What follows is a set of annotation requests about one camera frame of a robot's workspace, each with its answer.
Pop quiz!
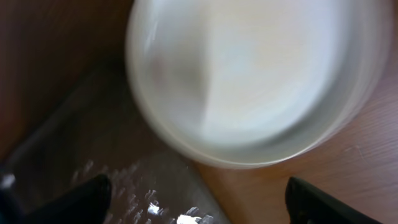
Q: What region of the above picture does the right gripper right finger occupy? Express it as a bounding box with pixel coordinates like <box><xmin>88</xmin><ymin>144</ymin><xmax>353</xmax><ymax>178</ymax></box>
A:
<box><xmin>285</xmin><ymin>177</ymin><xmax>380</xmax><ymax>224</ymax></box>

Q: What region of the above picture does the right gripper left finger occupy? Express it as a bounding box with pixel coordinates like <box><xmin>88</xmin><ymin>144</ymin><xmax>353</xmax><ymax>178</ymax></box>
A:
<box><xmin>1</xmin><ymin>174</ymin><xmax>112</xmax><ymax>224</ymax></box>

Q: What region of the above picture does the white plate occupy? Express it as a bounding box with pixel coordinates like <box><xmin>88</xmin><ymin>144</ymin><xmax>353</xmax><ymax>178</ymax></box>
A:
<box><xmin>125</xmin><ymin>0</ymin><xmax>394</xmax><ymax>169</ymax></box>

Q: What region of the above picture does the large brown serving tray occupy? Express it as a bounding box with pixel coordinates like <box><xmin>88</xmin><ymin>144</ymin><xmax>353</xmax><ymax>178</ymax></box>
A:
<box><xmin>1</xmin><ymin>59</ymin><xmax>229</xmax><ymax>223</ymax></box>

